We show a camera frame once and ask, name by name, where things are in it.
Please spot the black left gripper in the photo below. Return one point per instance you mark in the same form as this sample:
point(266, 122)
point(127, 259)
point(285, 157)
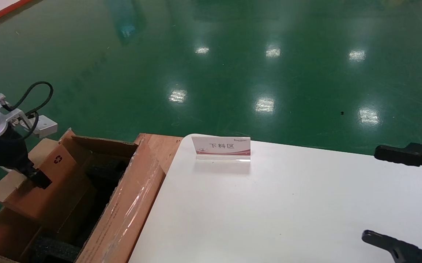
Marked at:
point(2, 151)

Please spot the large open cardboard box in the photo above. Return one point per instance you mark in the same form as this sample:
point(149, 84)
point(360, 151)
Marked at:
point(130, 204)

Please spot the black foam padding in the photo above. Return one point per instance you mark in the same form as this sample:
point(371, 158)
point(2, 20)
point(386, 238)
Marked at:
point(55, 250)

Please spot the acrylic sign with Chinese text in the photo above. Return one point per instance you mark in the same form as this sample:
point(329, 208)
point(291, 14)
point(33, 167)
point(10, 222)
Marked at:
point(220, 146)

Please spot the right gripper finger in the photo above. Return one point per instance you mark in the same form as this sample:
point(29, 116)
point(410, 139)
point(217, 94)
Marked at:
point(397, 248)
point(397, 154)

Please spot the small cardboard box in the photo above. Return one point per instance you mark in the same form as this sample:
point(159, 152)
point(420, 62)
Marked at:
point(61, 190)

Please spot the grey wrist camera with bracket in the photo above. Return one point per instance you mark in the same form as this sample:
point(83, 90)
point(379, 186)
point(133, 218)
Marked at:
point(44, 126)

